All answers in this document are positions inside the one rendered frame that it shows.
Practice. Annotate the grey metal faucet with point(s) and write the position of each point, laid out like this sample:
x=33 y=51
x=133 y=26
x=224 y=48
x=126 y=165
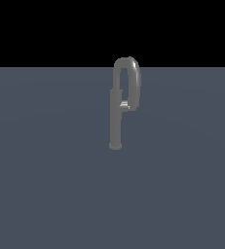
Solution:
x=115 y=126

